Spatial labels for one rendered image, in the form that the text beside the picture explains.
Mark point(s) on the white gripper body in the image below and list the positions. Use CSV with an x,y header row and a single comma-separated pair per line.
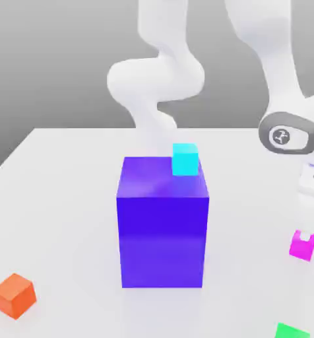
x,y
308,184

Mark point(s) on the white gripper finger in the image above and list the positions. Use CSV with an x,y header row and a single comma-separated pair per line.
x,y
305,232

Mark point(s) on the small magenta cube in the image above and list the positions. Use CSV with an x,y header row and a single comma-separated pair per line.
x,y
302,250

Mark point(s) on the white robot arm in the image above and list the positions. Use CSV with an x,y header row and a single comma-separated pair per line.
x,y
157,79

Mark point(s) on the small green cube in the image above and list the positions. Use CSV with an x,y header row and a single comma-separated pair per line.
x,y
290,332

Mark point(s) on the small cyan cube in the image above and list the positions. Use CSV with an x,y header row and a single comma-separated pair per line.
x,y
185,162

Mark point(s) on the small orange cube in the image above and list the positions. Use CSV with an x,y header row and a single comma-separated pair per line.
x,y
14,297

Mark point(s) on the large purple box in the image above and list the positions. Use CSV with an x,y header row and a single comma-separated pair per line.
x,y
161,237

